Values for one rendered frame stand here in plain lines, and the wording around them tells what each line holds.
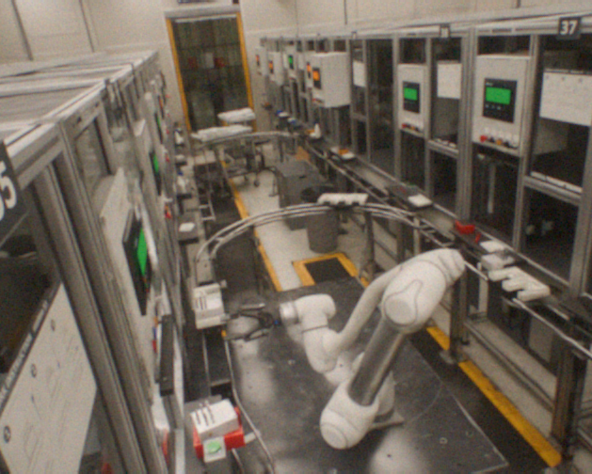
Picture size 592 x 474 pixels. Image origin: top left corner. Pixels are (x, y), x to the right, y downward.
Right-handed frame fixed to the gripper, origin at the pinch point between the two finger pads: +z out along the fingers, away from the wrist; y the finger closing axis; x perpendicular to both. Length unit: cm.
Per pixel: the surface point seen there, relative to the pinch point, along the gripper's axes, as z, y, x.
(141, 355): 21, 37, 62
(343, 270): -116, -111, -231
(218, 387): 8.5, -32.7, -9.0
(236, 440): 4.4, -18.1, 37.5
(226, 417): 6.2, -10.5, 34.5
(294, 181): -103, -53, -351
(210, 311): 7, -21, -51
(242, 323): -8, -44, -72
